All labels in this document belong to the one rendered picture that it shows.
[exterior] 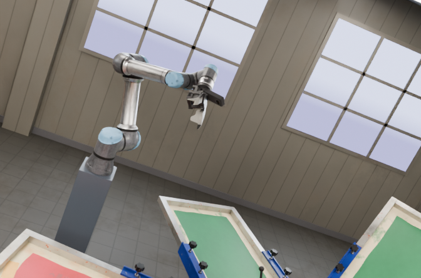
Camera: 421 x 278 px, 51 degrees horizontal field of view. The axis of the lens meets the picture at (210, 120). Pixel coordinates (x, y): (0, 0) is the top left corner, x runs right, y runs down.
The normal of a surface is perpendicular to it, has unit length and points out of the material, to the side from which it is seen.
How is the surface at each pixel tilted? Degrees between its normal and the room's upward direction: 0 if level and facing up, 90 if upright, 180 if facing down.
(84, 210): 90
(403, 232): 32
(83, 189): 90
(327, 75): 90
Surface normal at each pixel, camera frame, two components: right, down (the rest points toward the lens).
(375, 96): 0.05, 0.32
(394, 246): 0.03, -0.74
